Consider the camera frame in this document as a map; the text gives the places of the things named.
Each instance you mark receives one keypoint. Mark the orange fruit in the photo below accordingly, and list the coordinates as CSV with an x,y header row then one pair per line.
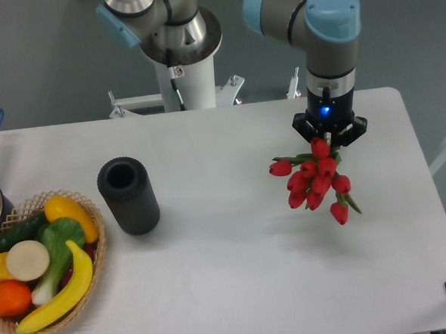
x,y
15,298

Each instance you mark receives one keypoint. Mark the beige round disc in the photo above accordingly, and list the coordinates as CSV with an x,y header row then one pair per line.
x,y
27,260

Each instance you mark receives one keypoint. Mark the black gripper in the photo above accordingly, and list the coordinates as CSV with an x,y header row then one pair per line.
x,y
329,113

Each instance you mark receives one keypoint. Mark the yellow banana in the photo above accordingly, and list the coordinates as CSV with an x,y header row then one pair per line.
x,y
66,299

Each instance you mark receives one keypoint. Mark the green cucumber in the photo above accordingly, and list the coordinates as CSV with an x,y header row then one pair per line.
x,y
24,230

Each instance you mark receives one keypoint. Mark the red tulip bouquet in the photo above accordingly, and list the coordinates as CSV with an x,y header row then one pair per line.
x,y
312,175

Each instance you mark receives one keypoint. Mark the dark red fruit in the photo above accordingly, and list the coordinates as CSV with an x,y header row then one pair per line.
x,y
90,250

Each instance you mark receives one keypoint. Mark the woven wicker basket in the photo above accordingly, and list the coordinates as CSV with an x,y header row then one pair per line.
x,y
34,205

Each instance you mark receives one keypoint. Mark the green bok choy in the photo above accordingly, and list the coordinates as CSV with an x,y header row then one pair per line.
x,y
53,236

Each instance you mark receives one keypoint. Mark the dark grey ribbed vase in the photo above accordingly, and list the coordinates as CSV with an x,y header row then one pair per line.
x,y
125,186

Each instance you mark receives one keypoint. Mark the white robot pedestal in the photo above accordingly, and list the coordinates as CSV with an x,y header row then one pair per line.
x,y
190,87

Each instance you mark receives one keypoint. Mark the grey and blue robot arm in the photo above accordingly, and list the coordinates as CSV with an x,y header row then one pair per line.
x,y
180,37

